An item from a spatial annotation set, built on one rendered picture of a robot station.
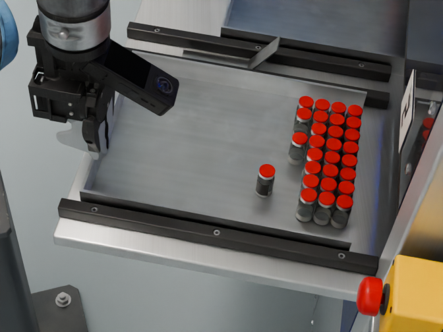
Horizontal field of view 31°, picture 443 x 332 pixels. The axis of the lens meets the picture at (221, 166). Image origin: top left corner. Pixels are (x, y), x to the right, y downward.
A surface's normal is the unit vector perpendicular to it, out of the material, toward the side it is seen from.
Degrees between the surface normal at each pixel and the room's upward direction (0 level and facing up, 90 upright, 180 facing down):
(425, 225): 90
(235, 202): 0
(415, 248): 90
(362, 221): 0
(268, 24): 0
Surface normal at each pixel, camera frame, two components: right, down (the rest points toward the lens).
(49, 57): -0.18, 0.76
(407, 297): 0.06, -0.62
